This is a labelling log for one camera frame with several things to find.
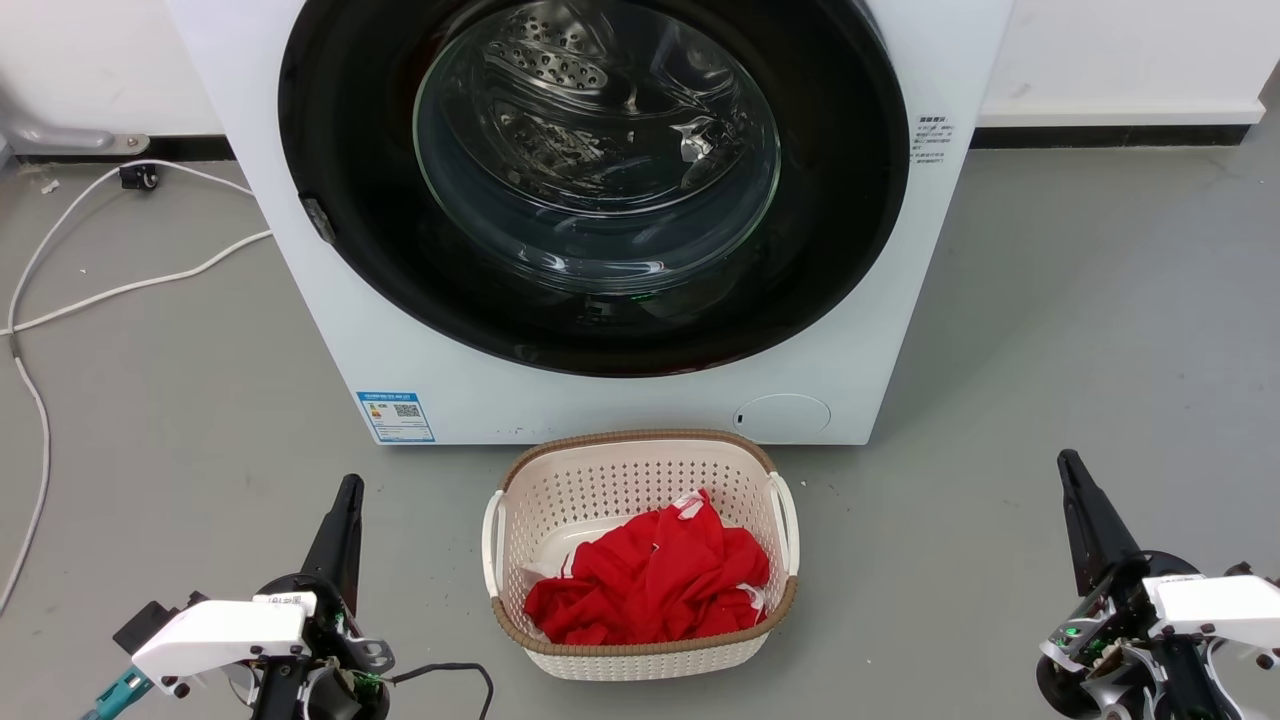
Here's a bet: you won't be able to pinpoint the teal cable connector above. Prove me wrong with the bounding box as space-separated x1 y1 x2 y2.
82 668 153 720

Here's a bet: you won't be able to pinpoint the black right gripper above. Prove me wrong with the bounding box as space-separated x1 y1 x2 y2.
1035 449 1251 720

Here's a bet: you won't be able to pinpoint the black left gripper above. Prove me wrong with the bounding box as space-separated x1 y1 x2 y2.
248 474 397 720

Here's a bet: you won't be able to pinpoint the black round washer door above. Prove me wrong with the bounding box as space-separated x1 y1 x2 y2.
277 0 911 379

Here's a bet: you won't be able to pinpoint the white washing machine body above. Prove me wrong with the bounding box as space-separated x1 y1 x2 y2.
168 0 1014 447

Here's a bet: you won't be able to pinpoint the thin white floor cable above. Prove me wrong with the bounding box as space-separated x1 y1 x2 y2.
0 160 255 613

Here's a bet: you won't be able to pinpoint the cream perforated laundry basket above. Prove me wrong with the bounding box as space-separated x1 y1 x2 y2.
482 429 801 682

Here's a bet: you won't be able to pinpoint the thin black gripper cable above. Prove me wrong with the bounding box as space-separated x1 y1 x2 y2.
385 661 496 720

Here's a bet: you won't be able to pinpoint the blue energy label sticker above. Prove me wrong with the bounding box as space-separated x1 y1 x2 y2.
356 391 437 444

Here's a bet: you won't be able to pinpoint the red garment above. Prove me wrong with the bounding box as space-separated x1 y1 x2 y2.
523 489 772 647

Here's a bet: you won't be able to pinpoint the round white filter cover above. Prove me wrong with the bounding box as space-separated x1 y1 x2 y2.
733 393 832 439

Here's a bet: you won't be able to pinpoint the grey floor pipe bracket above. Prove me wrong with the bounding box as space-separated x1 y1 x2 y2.
0 95 152 158

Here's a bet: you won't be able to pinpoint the thick white floor cable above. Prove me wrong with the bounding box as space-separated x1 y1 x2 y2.
0 229 274 337

